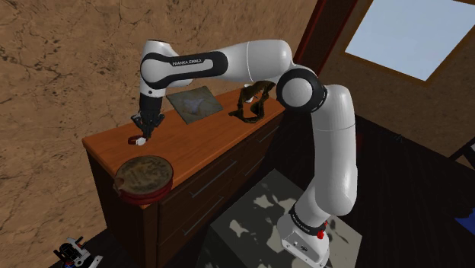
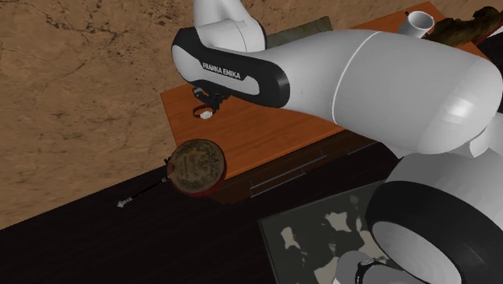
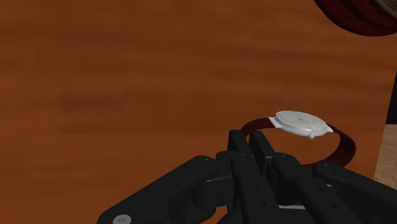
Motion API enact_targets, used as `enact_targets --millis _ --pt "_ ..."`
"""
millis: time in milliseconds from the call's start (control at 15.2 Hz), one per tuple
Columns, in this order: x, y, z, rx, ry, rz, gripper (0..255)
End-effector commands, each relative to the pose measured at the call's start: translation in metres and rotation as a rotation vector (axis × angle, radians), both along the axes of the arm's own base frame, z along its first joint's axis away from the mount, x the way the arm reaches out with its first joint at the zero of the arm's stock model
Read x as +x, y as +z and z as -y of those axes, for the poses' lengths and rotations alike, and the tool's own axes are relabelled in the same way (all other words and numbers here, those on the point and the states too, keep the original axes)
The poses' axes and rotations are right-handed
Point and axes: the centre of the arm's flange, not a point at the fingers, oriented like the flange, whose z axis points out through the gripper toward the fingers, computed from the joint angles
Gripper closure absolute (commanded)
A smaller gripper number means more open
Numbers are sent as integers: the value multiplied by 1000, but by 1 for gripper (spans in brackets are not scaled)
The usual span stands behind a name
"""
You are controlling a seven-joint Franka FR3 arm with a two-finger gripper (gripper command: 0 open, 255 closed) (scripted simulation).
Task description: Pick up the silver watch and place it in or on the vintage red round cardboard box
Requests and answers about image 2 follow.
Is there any round brown red-rimmed disc on rod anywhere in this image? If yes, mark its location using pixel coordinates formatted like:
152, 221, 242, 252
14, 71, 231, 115
116, 138, 228, 209

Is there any camouflage patterned robot stand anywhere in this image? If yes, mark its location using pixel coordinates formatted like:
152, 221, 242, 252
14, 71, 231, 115
258, 180, 398, 284

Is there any dark brown lumpy figure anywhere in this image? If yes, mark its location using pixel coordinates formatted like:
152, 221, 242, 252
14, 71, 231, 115
426, 6, 503, 48

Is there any red wristwatch with white face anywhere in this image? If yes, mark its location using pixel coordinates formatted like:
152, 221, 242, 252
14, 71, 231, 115
192, 104, 215, 120

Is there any white cup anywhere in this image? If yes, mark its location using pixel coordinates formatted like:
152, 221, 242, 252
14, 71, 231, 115
397, 10, 435, 40

